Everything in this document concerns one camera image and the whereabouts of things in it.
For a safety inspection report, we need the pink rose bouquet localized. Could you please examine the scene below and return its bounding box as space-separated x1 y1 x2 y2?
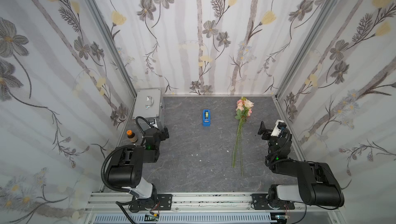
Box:
232 97 254 176

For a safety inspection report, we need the blue tape dispenser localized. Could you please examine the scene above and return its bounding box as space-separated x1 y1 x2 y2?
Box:
202 109 211 127

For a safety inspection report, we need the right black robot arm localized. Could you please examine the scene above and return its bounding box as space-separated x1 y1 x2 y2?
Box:
258 120 344 210

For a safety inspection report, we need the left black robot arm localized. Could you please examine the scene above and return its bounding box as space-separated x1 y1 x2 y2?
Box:
101 127 169 208

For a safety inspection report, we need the brown bottle orange cap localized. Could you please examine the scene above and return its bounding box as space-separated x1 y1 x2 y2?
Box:
126 130 138 143

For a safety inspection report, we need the silver aluminium case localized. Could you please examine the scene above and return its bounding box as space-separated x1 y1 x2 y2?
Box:
132 89 165 130

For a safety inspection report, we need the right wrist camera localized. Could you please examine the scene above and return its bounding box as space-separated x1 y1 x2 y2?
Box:
271 120 287 137

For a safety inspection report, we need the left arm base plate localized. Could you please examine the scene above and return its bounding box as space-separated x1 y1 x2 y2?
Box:
128 194 173 213

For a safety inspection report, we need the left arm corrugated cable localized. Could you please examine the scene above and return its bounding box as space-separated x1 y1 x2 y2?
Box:
100 145 137 194

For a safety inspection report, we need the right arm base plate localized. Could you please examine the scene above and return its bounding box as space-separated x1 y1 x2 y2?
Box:
251 193 295 210

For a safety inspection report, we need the aluminium mounting rail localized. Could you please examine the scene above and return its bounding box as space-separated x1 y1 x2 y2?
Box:
83 192 339 214

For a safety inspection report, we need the white slotted cable duct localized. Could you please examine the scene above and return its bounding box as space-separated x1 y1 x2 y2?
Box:
93 213 276 224

